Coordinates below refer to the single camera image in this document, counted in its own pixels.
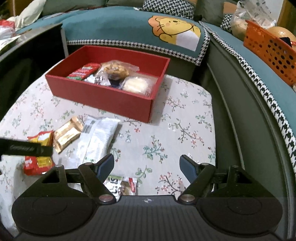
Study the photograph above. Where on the yellow red snack packet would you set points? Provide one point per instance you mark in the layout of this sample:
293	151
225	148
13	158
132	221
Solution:
41	161

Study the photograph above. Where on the red rectangular storage box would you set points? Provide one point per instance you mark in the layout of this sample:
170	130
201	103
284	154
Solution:
130	105

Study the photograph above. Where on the white duck gizzard snack packet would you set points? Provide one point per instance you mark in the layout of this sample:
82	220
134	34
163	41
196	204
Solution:
98	80

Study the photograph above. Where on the houndstooth cushion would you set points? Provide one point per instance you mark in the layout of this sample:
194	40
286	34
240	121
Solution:
181	8

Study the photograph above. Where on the teal sofa cover with lion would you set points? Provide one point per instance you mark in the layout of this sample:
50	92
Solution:
185	39

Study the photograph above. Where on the blue snack packet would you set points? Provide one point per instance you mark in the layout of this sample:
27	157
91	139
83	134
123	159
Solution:
116	83

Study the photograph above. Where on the gold wrapped snack packet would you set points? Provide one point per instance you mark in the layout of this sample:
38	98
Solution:
67	133

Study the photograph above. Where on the clear plastic bag on sofa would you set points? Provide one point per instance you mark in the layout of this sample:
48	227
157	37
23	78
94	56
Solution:
254	11

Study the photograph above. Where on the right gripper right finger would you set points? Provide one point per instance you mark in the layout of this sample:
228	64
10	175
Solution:
199	177

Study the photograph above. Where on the red spicy strip snack packet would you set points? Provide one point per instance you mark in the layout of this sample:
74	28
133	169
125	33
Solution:
84	71

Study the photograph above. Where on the white long snack packet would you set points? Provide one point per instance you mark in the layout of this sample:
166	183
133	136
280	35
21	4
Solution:
95	139

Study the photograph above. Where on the round pastry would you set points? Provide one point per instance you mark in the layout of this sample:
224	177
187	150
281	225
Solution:
139	84

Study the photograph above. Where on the clear bag of fried crisps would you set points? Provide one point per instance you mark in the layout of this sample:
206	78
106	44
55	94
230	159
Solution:
116	70

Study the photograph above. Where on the clear packet with white label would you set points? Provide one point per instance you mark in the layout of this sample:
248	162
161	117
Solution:
121	186

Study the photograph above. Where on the floral tablecloth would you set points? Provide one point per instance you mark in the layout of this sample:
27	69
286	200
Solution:
182	124

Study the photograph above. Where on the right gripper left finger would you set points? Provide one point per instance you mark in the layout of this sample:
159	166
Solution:
94	175

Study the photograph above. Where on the orange plastic basket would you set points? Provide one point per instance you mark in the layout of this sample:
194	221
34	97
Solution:
277	54

